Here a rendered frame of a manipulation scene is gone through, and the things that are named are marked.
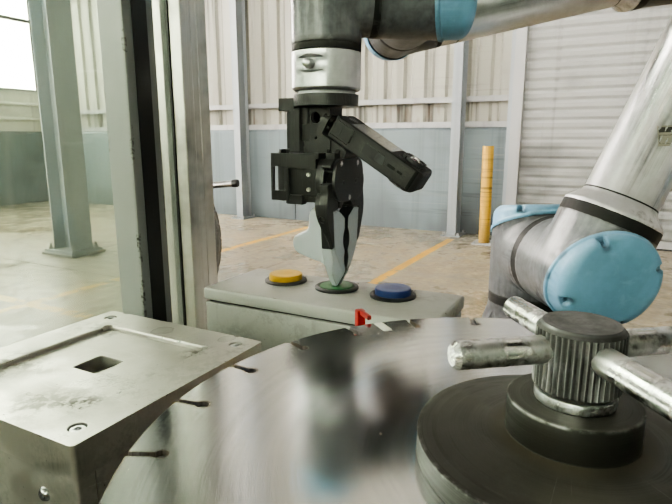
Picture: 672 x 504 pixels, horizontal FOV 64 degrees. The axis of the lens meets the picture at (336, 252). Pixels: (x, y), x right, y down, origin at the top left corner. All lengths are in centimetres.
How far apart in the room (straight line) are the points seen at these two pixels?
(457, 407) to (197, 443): 10
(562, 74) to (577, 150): 77
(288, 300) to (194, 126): 24
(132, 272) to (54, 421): 25
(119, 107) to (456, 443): 46
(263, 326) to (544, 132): 563
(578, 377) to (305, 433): 11
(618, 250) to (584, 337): 46
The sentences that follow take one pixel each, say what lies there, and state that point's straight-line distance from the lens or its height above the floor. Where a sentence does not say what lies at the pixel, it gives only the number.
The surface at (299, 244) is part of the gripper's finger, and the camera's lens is 62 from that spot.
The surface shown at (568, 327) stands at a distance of 20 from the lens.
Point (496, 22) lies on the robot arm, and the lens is 78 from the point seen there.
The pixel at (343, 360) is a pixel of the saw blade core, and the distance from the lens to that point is 30.
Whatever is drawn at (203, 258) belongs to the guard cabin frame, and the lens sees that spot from 69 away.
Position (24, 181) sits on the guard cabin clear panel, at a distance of 56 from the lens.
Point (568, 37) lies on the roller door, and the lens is 620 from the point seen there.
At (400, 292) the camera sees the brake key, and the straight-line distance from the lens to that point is 58.
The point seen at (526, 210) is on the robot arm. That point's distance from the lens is 78.
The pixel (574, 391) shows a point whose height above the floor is 98.
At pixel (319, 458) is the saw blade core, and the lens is 22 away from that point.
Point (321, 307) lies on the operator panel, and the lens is 56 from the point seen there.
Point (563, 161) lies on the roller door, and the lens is 611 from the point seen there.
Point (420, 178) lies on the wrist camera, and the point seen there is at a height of 103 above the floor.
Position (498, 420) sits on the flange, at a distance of 22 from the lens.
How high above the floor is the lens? 107
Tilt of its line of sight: 12 degrees down
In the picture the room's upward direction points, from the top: straight up
